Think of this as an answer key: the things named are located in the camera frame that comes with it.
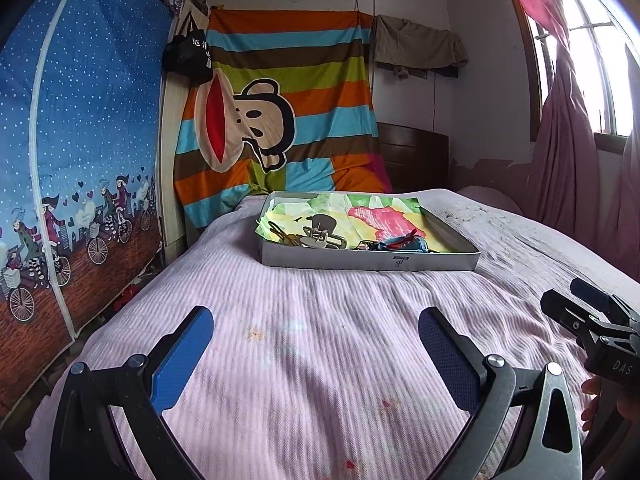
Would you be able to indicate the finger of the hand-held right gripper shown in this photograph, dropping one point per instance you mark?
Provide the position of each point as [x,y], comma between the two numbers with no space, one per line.
[570,310]
[592,292]

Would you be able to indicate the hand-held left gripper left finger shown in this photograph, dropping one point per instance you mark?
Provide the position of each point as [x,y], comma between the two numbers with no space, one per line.
[182,355]

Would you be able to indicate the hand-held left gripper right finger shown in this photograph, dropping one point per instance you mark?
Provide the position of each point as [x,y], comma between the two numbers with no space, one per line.
[445,355]

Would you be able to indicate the grey shallow tray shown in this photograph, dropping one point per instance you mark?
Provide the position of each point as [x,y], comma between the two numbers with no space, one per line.
[325,261]

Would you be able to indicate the grey hair claw clip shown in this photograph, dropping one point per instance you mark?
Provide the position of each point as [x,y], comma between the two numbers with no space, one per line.
[322,240]

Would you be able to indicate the person's right hand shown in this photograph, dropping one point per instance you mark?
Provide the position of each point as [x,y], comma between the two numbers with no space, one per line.
[591,400]

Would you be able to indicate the teal hair accessory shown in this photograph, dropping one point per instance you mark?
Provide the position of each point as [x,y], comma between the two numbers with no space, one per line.
[415,245]

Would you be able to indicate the pink ribbed bedspread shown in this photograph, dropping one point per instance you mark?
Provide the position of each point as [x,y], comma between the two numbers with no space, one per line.
[300,335]

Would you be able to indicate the pink pillow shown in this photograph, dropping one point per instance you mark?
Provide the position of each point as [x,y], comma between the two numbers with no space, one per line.
[490,200]

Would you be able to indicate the pink curtain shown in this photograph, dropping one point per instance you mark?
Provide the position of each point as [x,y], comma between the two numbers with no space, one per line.
[560,160]

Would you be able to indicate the colourful painted paper sheet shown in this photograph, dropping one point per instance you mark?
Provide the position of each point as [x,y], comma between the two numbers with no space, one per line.
[380,220]

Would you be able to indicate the magenta cloth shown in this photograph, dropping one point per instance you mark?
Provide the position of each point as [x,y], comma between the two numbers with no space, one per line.
[381,172]

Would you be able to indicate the dark wooden headboard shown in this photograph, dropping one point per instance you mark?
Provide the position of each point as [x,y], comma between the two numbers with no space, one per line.
[412,155]

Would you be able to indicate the window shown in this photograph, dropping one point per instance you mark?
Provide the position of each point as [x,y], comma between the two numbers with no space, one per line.
[595,60]

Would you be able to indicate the blue printed wardrobe cover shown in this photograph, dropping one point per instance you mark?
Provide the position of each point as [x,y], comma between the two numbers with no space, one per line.
[85,135]

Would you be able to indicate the striped monkey print cloth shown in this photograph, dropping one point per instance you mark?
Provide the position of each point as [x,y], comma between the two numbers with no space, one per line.
[320,85]

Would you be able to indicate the black hanging bag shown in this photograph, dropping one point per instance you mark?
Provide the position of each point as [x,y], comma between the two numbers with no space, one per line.
[187,55]

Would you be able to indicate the beige hanging garment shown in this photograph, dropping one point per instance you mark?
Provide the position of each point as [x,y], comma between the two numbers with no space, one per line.
[420,45]

